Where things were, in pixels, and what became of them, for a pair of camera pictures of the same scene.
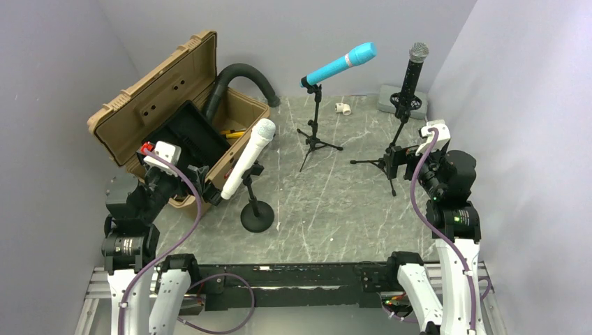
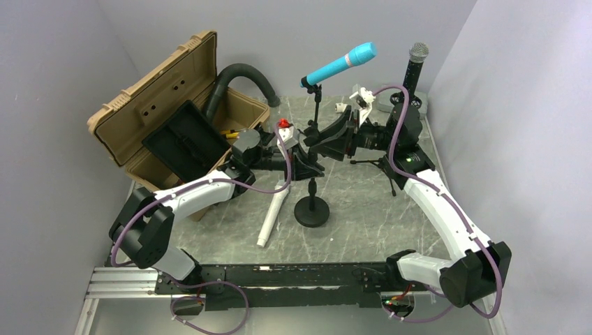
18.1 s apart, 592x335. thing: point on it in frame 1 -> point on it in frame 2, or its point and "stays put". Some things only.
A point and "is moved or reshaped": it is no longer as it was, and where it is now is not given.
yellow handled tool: x=231 y=133 stays put
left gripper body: x=164 y=184 -> x=276 y=161
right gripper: x=399 y=155 -> x=333 y=144
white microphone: x=262 y=132 is moved or reshaped
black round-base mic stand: x=255 y=216 -> x=313 y=211
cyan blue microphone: x=358 y=55 stays put
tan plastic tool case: x=186 y=75 stays put
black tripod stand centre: x=313 y=140 stays put
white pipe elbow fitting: x=344 y=108 stays put
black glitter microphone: x=418 y=53 stays put
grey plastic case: x=385 y=103 stays put
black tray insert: x=200 y=141 stays put
